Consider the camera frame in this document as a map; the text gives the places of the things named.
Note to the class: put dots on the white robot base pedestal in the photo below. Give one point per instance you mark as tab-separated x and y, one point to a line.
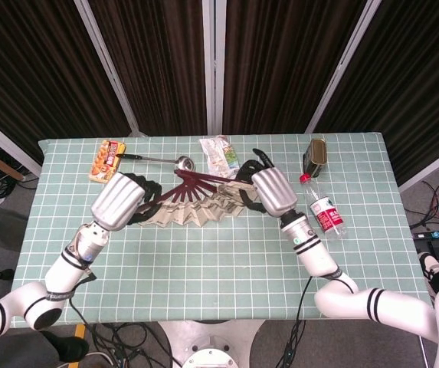
211	345

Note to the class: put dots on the black power strip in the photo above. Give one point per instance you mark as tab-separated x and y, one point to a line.
437	234

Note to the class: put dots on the green checked tablecloth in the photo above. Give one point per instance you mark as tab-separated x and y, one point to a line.
204	268

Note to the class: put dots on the crumpled white snack wrapper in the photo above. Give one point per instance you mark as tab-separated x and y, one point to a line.
219	157

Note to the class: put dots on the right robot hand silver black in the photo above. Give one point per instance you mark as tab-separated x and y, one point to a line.
276	191

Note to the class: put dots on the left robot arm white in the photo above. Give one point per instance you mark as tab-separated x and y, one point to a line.
62	276

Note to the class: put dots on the olive green tin can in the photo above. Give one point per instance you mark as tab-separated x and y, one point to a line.
315	157

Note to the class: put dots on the red paper folding fan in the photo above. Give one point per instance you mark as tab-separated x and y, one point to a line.
192	207

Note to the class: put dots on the dark pleated partition panel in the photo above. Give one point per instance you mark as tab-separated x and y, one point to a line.
280	65
407	84
31	76
158	65

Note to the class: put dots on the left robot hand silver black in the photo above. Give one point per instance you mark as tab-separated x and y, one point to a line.
117	203

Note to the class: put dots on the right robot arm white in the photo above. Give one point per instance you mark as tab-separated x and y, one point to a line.
357	299

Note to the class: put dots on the orange snack box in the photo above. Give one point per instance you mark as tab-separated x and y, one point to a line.
106	163

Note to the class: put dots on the clear plastic bottle red label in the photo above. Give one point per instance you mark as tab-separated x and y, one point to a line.
328	218

